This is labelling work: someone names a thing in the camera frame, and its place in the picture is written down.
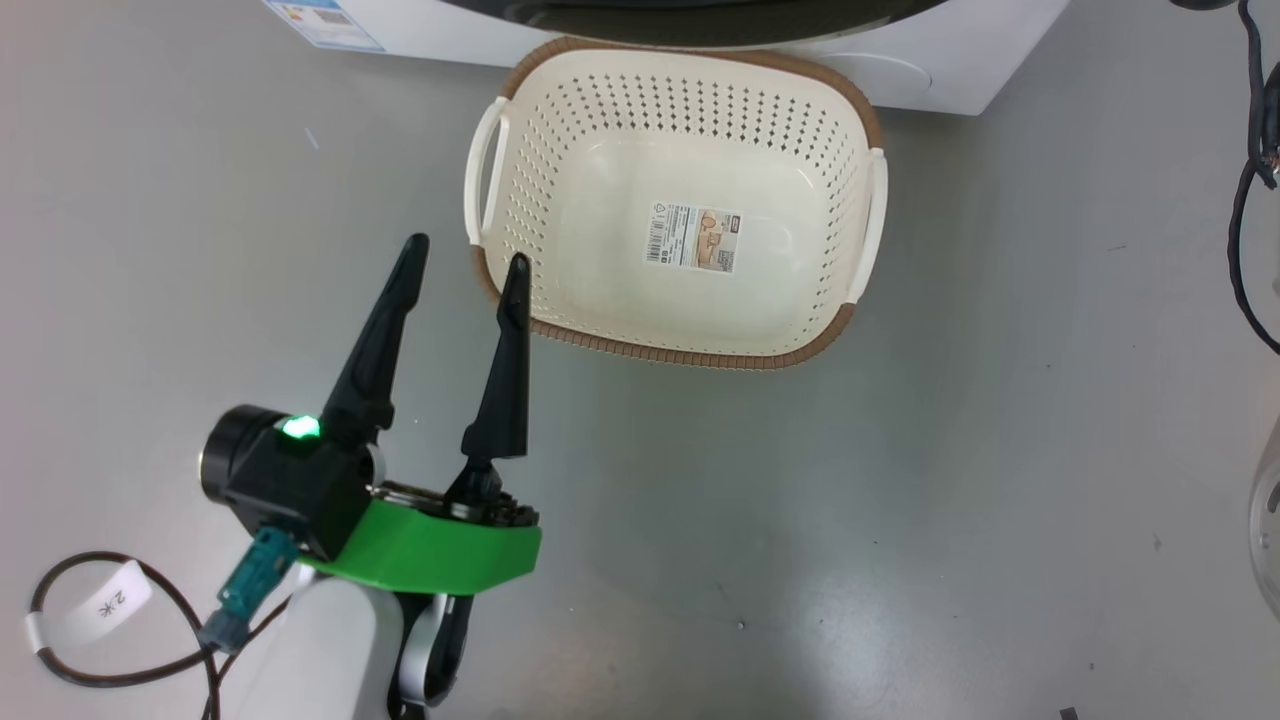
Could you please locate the basket product sticker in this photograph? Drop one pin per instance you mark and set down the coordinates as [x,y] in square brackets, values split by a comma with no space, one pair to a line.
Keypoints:
[693,237]

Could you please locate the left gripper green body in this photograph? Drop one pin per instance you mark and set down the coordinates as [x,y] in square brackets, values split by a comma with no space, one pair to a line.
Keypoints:
[440,550]

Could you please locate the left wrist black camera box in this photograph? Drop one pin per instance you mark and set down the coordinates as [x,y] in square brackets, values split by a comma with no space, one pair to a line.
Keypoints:
[290,485]

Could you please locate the cream perforated laundry basket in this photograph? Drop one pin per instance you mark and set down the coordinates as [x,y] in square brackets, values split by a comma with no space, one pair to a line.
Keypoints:
[620,275]

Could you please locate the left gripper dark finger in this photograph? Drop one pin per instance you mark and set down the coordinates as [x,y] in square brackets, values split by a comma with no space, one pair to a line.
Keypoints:
[508,400]
[370,370]

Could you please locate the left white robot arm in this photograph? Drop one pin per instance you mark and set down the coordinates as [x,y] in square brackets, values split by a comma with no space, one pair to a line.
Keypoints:
[320,650]

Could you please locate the white washing machine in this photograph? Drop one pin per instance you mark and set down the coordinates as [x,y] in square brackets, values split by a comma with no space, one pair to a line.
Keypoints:
[960,60]

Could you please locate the blue energy label sticker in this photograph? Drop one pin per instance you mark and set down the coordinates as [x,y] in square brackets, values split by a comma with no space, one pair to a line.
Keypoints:
[330,22]

